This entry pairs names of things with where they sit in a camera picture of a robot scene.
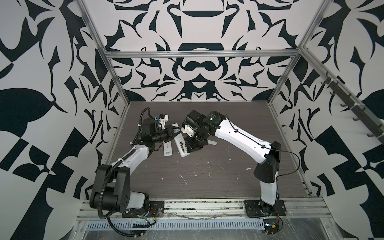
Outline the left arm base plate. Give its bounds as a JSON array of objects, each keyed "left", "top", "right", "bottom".
[{"left": 122, "top": 201, "right": 165, "bottom": 218}]

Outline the small circuit board with wires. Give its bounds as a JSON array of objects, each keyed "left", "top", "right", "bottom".
[{"left": 263, "top": 218, "right": 284, "bottom": 236}]

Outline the black hook rack rail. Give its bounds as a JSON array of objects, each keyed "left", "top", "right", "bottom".
[{"left": 321, "top": 72, "right": 384, "bottom": 145}]

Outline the white remote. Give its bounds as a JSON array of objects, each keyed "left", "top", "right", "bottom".
[{"left": 172, "top": 124, "right": 189, "bottom": 158}]

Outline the aluminium frame crossbar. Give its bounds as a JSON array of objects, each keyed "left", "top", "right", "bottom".
[{"left": 105, "top": 50, "right": 298, "bottom": 59}]

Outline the white slotted cable duct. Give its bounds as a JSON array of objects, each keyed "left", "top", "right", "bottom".
[{"left": 83, "top": 218, "right": 266, "bottom": 231}]

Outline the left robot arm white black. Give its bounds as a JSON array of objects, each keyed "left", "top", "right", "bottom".
[{"left": 90, "top": 119, "right": 181, "bottom": 219}]

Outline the black corrugated cable conduit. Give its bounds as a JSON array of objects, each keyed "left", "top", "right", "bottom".
[{"left": 96, "top": 107, "right": 151, "bottom": 238}]

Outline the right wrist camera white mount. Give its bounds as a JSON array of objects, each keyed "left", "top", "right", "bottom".
[{"left": 181, "top": 123, "right": 198, "bottom": 138}]

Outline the white remote control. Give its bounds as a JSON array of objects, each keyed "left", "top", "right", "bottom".
[{"left": 163, "top": 141, "right": 173, "bottom": 157}]

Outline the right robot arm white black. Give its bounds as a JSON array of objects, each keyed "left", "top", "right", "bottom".
[{"left": 182, "top": 110, "right": 282, "bottom": 216}]

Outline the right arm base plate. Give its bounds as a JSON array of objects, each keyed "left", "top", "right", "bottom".
[{"left": 244, "top": 199, "right": 287, "bottom": 218}]

